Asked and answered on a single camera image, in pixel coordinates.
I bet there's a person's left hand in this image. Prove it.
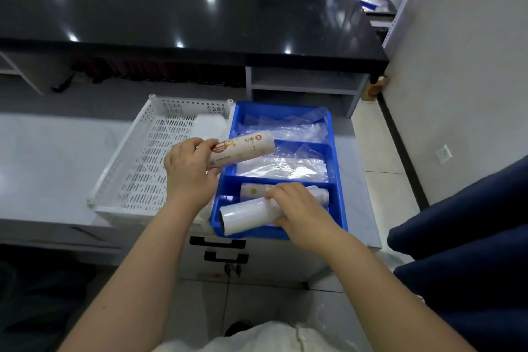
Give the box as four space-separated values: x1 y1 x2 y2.
164 137 222 209

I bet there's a person's right hand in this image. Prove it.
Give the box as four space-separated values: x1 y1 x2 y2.
264 182 344 254

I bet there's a plain white plastic roll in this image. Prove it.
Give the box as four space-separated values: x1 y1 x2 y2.
219 196 285 237

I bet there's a white roll with orange label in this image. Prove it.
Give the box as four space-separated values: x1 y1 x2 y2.
206 130 276 170

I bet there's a person's left forearm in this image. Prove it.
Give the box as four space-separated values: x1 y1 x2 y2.
58 195 207 352

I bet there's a person's right forearm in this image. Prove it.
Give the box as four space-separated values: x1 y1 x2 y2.
307 230 477 352

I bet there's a blue divided plastic tray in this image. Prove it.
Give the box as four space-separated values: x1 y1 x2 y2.
209 101 349 240

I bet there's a white roll with green dot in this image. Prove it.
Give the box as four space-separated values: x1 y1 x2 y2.
240 183 330 209

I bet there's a white desk cabinet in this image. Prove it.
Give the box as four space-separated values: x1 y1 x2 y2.
0 218 382 292

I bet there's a clear plastic bag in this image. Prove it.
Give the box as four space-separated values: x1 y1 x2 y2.
235 144 329 183
238 108 329 144

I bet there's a white perforated plastic basket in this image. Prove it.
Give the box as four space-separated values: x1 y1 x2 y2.
87 94 236 227

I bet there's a person's white shirt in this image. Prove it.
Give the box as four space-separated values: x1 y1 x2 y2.
152 321 360 352

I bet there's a grey open shelf unit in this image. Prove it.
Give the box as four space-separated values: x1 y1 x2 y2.
245 66 370 118

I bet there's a black glossy counter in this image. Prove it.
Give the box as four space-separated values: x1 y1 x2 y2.
0 0 390 78

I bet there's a brown cardboard box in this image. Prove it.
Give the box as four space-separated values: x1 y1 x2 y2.
361 76 389 102

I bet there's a black drawer handle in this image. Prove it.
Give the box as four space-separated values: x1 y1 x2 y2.
189 236 247 250
204 251 250 265

